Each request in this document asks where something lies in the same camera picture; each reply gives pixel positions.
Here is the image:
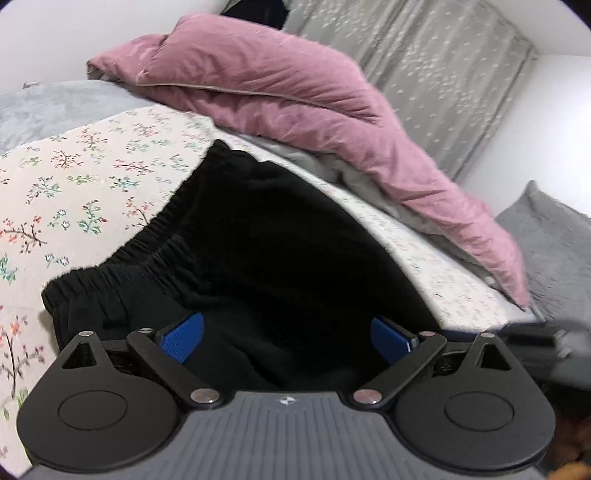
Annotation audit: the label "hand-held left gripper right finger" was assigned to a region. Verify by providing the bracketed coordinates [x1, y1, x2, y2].
[349, 316, 523, 411]

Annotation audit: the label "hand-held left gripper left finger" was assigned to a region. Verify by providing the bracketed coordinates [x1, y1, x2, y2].
[59, 312, 223, 409]

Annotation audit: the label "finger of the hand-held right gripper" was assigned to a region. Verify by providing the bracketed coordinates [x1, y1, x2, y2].
[501, 323, 574, 360]

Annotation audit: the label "black pants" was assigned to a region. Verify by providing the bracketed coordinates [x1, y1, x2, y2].
[41, 138, 446, 393]

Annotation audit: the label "grey knitted blanket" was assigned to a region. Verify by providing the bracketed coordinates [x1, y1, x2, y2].
[495, 180, 591, 326]

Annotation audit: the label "floral bed sheet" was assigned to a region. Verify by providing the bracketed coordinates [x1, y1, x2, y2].
[0, 106, 539, 472]

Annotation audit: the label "grey fleece blanket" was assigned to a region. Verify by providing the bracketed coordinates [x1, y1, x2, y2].
[0, 80, 155, 154]

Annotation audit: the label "pink duvet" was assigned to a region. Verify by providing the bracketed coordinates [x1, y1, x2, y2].
[87, 13, 532, 309]

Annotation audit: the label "grey patterned curtain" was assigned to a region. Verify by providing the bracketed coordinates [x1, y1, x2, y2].
[284, 0, 537, 182]

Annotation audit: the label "black hanging garment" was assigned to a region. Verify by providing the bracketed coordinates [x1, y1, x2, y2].
[221, 0, 291, 26]

